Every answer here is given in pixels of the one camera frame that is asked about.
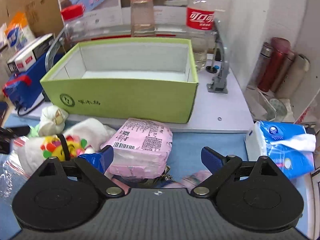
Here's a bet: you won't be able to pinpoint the red thermos bottle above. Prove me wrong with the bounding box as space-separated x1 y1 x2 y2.
258 37 291 92

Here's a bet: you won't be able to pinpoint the green cardboard box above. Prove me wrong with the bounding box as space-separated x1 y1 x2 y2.
40 37 199 124

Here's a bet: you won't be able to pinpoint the blue power supply box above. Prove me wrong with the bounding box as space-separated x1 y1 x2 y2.
2 54 47 109

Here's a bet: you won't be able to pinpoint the cola bottle red label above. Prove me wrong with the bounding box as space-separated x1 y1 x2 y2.
186 0 214 72

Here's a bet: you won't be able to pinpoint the blue tissue pack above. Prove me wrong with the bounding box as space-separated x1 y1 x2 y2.
245 121 316 179

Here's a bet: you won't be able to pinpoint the beige thermos bottle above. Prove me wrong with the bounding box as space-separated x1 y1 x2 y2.
275 54 310 99

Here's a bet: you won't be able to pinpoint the clear zip bag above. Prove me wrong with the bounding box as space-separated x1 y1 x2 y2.
1 136 28 203

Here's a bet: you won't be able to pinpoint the blue table mat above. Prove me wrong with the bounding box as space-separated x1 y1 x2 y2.
1 114 308 239

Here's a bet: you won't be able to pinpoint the pink glass jar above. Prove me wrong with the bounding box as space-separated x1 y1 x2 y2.
130 0 156 37

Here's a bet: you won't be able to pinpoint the pink white socks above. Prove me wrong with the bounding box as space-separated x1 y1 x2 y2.
163 170 212 191

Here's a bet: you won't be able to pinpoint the red lid clear jar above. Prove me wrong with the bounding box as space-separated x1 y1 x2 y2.
60 4 87 48

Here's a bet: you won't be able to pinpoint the white red small carton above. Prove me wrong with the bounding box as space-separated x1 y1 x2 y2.
7 34 55 73

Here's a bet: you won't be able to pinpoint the grey metal clamp stand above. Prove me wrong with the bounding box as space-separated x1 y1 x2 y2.
206 17 230 94

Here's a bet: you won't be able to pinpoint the cardboard backing panel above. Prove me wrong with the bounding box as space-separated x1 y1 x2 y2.
1 0 63 37

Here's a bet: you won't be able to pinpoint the pink wet wipes pack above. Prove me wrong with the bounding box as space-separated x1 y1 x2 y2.
102 118 173 179

